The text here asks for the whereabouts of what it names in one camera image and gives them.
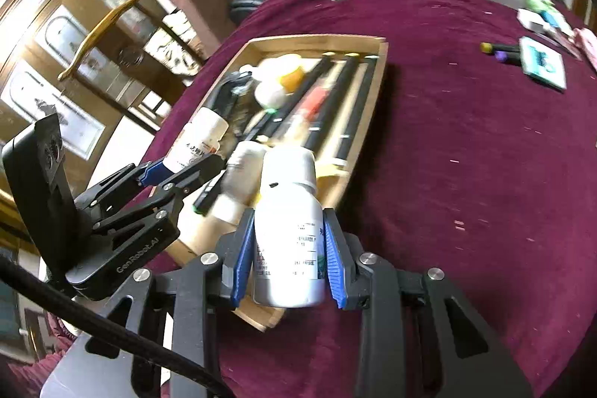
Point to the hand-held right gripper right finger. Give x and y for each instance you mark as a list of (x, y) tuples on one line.
[(333, 260)]

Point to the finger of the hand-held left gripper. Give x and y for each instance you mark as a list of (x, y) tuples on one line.
[(151, 174), (196, 172)]

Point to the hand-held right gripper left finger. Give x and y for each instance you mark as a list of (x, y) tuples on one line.
[(242, 260)]

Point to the black tube green cap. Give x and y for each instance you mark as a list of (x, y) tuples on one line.
[(210, 193)]

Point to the white medicine bottle red label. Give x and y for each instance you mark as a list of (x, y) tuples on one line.
[(200, 132)]

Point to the white spray bottle red label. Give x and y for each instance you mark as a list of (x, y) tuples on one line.
[(242, 174)]

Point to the large white plastic bottle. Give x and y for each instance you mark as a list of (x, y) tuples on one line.
[(289, 239)]

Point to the black snack bag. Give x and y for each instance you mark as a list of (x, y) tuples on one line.
[(228, 95)]

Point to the wooden tray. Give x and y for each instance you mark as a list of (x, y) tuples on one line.
[(364, 99)]

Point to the white round container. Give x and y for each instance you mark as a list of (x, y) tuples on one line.
[(269, 95)]

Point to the yellow-capped bottle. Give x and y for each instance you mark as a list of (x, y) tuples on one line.
[(291, 78)]

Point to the wooden glass-door cabinet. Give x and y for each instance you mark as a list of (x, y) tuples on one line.
[(70, 53)]

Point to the golden curved ornament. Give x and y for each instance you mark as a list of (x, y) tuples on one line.
[(98, 32)]

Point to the thin black tube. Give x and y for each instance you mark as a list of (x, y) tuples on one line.
[(359, 109)]

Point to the maroon tablecloth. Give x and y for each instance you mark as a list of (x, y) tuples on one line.
[(466, 169)]

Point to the short black tube purple cap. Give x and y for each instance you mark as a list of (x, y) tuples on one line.
[(508, 56)]

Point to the short black tube yellow cap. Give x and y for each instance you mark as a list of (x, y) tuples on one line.
[(501, 48)]

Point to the teal packet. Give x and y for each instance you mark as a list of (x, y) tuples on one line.
[(543, 64)]

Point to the small white box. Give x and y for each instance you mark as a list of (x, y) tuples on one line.
[(534, 19)]

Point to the pink pouch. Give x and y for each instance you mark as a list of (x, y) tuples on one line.
[(588, 46)]

